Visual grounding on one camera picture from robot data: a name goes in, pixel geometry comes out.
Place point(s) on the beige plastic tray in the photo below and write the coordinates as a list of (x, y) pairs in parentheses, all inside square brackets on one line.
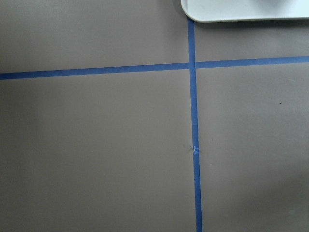
[(213, 11)]

